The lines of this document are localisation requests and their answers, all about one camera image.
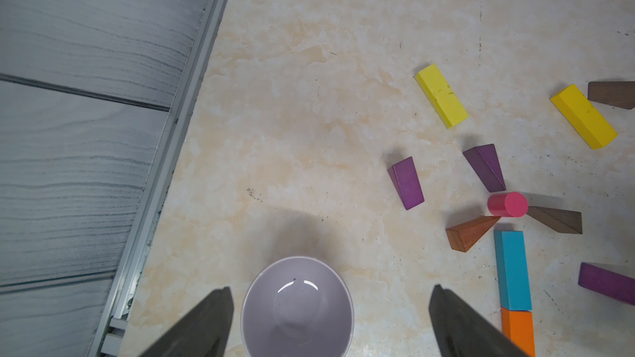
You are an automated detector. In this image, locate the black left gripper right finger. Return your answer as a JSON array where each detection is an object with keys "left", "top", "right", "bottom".
[{"left": 428, "top": 284, "right": 526, "bottom": 357}]

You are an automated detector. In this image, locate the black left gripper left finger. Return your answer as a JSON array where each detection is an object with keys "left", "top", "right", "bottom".
[{"left": 141, "top": 287, "right": 234, "bottom": 357}]

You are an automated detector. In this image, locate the orange rectangular block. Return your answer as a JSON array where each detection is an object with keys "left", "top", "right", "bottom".
[{"left": 501, "top": 307, "right": 536, "bottom": 356}]

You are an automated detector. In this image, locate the teal rectangular block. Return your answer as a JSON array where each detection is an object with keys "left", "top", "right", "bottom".
[{"left": 494, "top": 231, "right": 532, "bottom": 311}]

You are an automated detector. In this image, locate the reddish brown wooden wedge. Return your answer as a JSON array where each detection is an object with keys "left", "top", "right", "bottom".
[{"left": 446, "top": 216, "right": 501, "bottom": 252}]

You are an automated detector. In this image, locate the pink cylinder block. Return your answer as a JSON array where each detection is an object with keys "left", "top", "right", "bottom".
[{"left": 487, "top": 192, "right": 529, "bottom": 218}]

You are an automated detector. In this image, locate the dark brown rectangular block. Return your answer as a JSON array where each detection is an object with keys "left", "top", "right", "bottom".
[{"left": 528, "top": 206, "right": 583, "bottom": 235}]

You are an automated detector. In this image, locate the purple rectangular block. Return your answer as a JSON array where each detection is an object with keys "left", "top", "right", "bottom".
[{"left": 388, "top": 156, "right": 425, "bottom": 210}]

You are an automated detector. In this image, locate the purple triangular block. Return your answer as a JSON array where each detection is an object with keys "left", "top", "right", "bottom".
[
  {"left": 578, "top": 262, "right": 634, "bottom": 306},
  {"left": 463, "top": 144, "right": 506, "bottom": 193}
]

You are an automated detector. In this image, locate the lilac ceramic bowl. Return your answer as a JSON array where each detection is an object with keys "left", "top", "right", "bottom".
[{"left": 241, "top": 256, "right": 355, "bottom": 356}]

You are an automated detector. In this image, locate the long yellow block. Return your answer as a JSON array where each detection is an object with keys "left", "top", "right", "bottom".
[{"left": 414, "top": 64, "right": 469, "bottom": 129}]

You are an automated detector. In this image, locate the yellow rectangular block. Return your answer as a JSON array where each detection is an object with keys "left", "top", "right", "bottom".
[{"left": 551, "top": 84, "right": 618, "bottom": 150}]

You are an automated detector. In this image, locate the dark brown triangular block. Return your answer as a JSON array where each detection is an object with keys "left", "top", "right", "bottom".
[{"left": 587, "top": 81, "right": 635, "bottom": 110}]

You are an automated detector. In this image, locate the aluminium front rail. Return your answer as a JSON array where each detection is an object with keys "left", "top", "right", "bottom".
[{"left": 87, "top": 0, "right": 228, "bottom": 356}]

